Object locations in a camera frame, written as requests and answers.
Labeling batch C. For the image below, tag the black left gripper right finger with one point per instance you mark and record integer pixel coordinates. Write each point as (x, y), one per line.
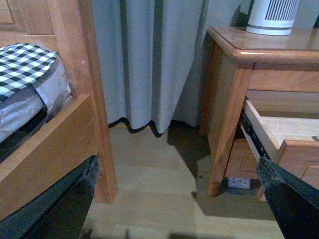
(294, 203)

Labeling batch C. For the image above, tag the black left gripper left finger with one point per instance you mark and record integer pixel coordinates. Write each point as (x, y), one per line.
(60, 211)

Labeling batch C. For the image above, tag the wooden nightstand drawer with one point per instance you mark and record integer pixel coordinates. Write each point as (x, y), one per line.
(290, 140)

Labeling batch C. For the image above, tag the white power strip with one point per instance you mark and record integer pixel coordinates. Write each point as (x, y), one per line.
(239, 183)

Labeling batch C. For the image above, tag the plastic wrapped grey mattress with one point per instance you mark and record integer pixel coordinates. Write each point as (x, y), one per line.
(47, 95)

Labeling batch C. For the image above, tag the wooden nightstand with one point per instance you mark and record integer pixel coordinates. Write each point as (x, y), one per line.
(276, 73)

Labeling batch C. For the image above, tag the black white checkered cloth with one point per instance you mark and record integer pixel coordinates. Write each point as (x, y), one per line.
(21, 65)

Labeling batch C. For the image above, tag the grey-green curtain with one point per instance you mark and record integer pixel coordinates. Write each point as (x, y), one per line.
(154, 54)

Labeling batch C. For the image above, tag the white slatted table lamp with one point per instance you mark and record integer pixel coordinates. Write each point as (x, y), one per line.
(272, 17)

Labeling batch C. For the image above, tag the wooden bed frame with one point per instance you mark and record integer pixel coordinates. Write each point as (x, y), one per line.
(79, 130)

